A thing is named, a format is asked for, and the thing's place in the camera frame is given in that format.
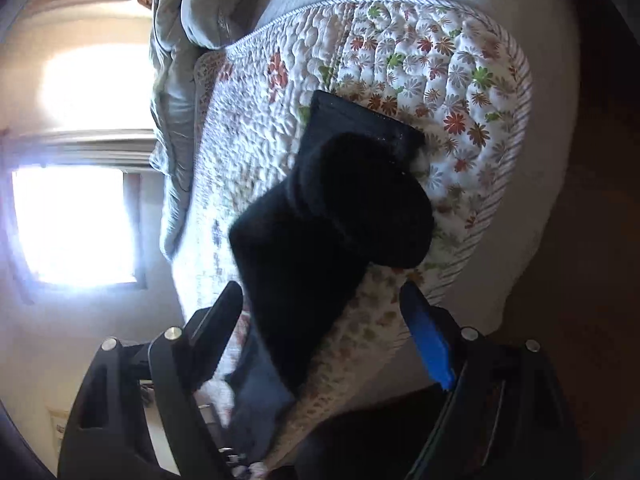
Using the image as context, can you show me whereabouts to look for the grey blanket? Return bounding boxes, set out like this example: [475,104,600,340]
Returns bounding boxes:
[149,0,273,261]

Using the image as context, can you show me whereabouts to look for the floral quilted bedspread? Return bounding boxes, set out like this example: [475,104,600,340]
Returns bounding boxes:
[165,0,533,480]

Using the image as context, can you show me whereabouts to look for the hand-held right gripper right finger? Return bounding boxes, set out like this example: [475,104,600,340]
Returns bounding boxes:
[400,280,583,480]

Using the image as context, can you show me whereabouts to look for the black pants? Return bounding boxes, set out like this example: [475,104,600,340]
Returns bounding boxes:
[223,90,435,466]

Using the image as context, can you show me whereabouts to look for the window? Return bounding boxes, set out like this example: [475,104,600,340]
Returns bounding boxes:
[10,164,149,292]

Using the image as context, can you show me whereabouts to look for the grey bed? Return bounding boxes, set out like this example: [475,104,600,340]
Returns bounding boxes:
[260,0,583,411]

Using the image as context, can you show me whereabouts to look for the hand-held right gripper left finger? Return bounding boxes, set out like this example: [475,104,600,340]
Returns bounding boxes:
[57,281,246,480]

